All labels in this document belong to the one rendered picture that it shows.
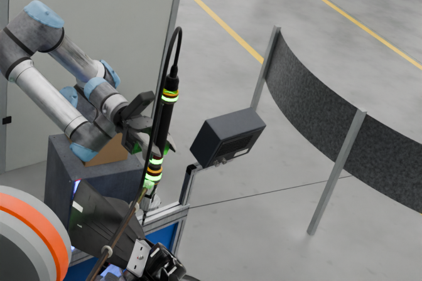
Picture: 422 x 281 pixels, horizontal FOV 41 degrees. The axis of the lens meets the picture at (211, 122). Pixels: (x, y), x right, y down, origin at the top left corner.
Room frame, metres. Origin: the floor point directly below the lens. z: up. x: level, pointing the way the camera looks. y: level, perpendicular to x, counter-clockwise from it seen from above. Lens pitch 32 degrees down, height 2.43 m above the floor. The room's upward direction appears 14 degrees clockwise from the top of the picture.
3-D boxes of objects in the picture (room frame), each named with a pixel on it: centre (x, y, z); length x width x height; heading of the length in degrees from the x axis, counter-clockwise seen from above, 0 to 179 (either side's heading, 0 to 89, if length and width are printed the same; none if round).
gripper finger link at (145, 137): (1.16, 0.14, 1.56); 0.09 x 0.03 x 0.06; 38
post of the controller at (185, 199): (1.82, 0.03, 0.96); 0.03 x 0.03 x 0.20; 48
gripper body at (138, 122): (1.26, 0.20, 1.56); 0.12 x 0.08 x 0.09; 48
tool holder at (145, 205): (1.17, 0.12, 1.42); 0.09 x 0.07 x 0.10; 173
